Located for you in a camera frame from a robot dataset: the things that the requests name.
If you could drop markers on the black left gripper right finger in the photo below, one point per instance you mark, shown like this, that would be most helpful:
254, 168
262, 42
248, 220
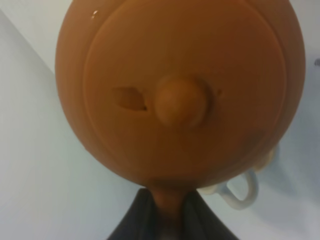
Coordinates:
200, 223

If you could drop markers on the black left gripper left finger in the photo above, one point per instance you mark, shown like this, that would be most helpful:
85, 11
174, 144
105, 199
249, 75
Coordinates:
140, 221

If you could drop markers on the brown clay teapot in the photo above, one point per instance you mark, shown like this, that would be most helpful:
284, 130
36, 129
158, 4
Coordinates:
179, 95

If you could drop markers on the near white teacup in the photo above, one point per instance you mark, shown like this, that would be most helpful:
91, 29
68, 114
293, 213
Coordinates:
241, 192

